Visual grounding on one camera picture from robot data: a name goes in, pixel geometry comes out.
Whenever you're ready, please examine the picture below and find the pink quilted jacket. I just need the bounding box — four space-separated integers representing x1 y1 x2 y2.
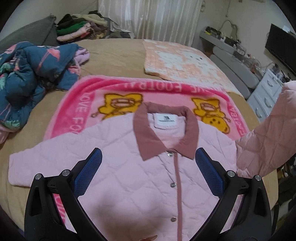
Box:
8 81 295 240

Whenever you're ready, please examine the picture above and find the pile of folded clothes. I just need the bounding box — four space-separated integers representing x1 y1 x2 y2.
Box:
56 11 134 44

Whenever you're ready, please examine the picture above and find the pink cartoon fleece blanket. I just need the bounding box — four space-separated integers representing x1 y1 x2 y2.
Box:
43 75 250 234

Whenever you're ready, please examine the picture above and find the white drawer chest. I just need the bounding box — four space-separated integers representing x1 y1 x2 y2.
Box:
247 70 283 123

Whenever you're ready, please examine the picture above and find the grey bed footboard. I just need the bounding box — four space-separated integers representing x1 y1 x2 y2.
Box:
210 46 259 99

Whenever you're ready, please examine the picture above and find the navy floral duvet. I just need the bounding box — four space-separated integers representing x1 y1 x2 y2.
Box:
1 42 90 131

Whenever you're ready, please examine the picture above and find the orange white checkered blanket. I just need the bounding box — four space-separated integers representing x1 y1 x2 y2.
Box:
143 39 242 95

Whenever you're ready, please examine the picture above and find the black television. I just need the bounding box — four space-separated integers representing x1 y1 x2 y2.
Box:
265 24 296 75

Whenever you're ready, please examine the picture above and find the grey pillow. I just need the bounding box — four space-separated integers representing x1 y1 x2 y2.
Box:
1 15 59 54

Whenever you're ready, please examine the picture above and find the white striped curtain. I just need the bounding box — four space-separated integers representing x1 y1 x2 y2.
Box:
98 0 202 46

